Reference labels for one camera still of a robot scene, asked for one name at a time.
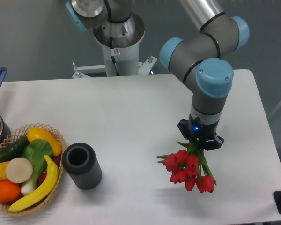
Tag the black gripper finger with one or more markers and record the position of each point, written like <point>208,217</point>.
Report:
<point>216,143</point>
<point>184,127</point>

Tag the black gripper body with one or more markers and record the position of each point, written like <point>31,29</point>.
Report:
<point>202,127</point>

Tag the red tulip bouquet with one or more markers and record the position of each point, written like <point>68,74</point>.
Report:
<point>189,166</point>

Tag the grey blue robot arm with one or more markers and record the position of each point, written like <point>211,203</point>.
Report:
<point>197,63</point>

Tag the dark grey ribbed vase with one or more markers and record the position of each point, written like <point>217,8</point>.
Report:
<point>80,162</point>

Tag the dark red vegetable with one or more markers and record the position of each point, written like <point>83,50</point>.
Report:
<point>43,175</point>

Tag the yellow banana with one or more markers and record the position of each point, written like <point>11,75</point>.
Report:
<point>40,192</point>

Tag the green bok choy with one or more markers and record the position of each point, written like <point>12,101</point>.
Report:
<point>35,152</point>

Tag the woven wicker basket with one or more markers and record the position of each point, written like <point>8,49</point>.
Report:
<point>18,134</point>

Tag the green cucumber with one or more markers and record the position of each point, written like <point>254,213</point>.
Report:
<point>13,150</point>

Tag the beige round disc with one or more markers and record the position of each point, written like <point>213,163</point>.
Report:
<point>19,170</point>

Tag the orange fruit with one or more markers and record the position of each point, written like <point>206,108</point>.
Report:
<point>9,191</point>

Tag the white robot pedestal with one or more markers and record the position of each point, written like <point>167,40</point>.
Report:
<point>120,46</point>

